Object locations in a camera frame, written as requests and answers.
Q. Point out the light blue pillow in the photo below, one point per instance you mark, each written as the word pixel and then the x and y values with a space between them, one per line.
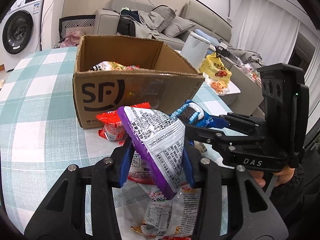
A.
pixel 205 36

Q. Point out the red orange snack packet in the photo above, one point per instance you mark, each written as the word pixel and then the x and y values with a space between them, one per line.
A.
pixel 112 122

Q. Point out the blue cookie packet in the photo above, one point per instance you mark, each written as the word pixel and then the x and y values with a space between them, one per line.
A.
pixel 190 115

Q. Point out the orange fruits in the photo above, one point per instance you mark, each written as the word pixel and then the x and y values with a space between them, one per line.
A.
pixel 217 87

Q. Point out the grey blanket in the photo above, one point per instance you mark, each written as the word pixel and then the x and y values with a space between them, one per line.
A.
pixel 250 56

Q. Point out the grey jacket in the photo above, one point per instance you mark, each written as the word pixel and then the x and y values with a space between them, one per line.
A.
pixel 147 25

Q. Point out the grey pillow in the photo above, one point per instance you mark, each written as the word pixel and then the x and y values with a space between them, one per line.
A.
pixel 165 15
pixel 178 26

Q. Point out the checked teal white tablecloth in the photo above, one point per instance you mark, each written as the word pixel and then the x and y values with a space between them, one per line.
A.
pixel 42 120

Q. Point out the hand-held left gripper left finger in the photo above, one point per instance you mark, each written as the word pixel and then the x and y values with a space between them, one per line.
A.
pixel 126 167

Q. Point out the person's right forearm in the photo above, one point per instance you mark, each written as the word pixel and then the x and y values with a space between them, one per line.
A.
pixel 295 205

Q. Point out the person's right hand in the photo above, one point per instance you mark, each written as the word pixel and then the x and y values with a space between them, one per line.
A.
pixel 285 177

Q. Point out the beige upholstered bench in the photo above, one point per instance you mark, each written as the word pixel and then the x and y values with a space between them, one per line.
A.
pixel 245 90

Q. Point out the white curtain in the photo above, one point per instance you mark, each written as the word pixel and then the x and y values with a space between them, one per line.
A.
pixel 265 27

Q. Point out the black device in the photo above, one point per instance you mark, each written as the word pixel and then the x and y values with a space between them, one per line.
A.
pixel 222 51

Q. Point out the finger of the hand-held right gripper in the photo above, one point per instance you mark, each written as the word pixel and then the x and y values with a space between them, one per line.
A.
pixel 207 135
pixel 240 123

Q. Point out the white washing machine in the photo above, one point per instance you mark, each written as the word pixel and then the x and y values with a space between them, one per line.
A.
pixel 20 30

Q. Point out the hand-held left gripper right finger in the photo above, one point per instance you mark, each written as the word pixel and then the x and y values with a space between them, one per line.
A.
pixel 188 172

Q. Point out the black clothes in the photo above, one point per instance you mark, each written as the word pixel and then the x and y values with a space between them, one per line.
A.
pixel 126 26

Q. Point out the pink cloth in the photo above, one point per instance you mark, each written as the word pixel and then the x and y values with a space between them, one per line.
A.
pixel 72 38

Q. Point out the brown cardboard box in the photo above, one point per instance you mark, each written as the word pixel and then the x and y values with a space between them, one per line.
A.
pixel 140 90

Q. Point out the yellow plastic bag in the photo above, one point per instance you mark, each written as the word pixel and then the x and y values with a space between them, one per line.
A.
pixel 215 68

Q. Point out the white trash can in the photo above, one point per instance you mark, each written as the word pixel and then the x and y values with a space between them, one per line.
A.
pixel 193 50

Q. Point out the purple silver snack packet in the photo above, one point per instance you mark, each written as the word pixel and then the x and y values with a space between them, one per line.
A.
pixel 155 142

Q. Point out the white red noodle snack packet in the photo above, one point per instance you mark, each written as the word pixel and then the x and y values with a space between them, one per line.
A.
pixel 110 66

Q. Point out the grey sofa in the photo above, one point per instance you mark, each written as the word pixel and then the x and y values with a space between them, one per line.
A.
pixel 105 22

